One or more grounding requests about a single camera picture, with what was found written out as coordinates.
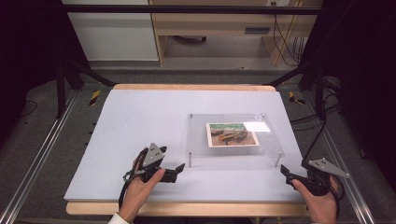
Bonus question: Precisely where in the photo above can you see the clear acrylic photo frame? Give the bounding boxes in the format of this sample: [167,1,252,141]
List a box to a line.
[185,112,285,169]

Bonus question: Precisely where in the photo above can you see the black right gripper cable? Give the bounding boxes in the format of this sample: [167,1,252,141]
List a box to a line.
[303,119,346,219]

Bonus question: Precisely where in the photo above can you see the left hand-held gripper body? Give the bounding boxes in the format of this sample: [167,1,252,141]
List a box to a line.
[136,142,171,184]

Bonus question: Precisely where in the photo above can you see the dark curtain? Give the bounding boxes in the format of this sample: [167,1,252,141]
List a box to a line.
[0,0,92,147]
[298,0,396,200]

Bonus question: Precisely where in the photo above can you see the yellow clamp left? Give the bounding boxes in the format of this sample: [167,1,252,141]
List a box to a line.
[88,89,103,107]

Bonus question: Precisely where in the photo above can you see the black metal stand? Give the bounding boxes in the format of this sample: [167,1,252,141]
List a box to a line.
[263,59,329,121]
[55,46,117,119]

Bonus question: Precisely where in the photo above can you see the black horizontal frame bar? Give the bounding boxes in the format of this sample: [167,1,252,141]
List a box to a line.
[61,4,325,16]

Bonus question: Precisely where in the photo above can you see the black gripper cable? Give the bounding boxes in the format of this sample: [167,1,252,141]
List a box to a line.
[118,147,149,210]
[303,119,346,219]

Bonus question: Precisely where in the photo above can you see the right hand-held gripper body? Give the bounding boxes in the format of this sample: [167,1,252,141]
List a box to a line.
[301,157,350,197]

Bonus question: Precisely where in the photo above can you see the printed photo with white border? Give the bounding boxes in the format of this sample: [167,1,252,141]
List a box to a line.
[205,121,262,148]

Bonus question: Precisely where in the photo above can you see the yellow clamp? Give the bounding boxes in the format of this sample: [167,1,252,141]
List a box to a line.
[88,89,103,107]
[287,91,306,106]

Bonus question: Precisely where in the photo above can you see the light wooden desk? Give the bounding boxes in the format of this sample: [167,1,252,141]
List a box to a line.
[148,0,324,67]

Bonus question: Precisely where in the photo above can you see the thin black floor cable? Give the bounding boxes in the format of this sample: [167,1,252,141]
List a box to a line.
[19,99,39,119]

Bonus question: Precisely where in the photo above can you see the grey table mat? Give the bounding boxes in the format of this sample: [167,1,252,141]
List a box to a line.
[63,89,307,203]

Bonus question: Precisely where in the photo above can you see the wooden table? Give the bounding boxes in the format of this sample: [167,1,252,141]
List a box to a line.
[65,83,310,217]

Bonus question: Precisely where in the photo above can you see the black floor cables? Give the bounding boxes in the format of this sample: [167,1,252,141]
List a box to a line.
[290,76,344,133]

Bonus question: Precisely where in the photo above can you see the yellow clamp right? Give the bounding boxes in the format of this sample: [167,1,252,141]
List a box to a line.
[287,91,306,106]

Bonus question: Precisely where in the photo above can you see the person's right hand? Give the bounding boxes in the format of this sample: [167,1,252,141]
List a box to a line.
[291,175,341,224]

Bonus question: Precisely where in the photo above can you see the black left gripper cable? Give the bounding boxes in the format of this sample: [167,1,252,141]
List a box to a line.
[118,147,149,210]

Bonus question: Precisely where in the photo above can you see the person's left hand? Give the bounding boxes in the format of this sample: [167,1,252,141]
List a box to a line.
[119,154,166,223]

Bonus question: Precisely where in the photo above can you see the aluminium floor rail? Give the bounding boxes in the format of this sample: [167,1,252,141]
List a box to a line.
[0,89,79,224]
[302,90,376,224]

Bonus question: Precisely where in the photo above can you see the black hanging cables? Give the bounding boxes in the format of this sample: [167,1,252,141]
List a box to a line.
[271,2,305,68]

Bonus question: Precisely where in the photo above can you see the white cabinet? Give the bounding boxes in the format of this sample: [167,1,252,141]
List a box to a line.
[61,0,160,63]

